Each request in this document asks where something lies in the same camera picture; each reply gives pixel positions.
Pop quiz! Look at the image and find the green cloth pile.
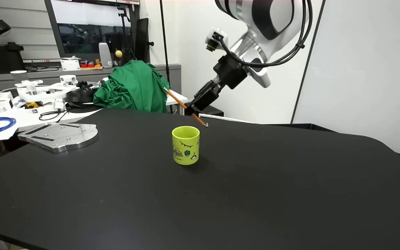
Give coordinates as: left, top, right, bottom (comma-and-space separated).
93, 60, 170, 112

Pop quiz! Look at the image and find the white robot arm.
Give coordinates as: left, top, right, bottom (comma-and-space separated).
185, 0, 314, 115

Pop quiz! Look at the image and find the silver metal mounting plate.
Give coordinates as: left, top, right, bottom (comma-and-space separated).
18, 122, 99, 154

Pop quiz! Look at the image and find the black diagonal pole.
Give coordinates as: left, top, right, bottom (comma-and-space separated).
289, 0, 327, 124

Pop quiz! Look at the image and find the yellow-green mug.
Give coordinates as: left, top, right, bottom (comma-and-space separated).
171, 125, 200, 165

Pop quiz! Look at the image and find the black tripod pole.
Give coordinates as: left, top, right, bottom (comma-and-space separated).
159, 0, 172, 85

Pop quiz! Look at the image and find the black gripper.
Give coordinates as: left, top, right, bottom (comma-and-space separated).
185, 54, 247, 115

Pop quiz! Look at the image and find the computer monitor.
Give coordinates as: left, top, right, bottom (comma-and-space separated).
45, 0, 139, 61

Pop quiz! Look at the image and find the white side table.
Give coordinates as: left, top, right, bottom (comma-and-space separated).
0, 76, 186, 140

